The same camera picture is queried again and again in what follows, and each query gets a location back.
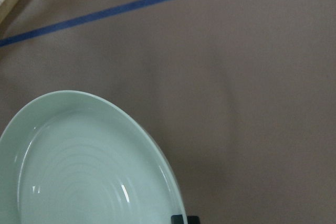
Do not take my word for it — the pale green plate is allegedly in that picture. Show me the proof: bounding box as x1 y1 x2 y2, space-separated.
1 90 185 223

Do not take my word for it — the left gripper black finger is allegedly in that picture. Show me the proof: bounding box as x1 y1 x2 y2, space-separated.
170 210 200 224

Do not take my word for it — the brown paper table cover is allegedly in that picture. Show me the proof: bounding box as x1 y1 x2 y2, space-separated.
1 0 335 223

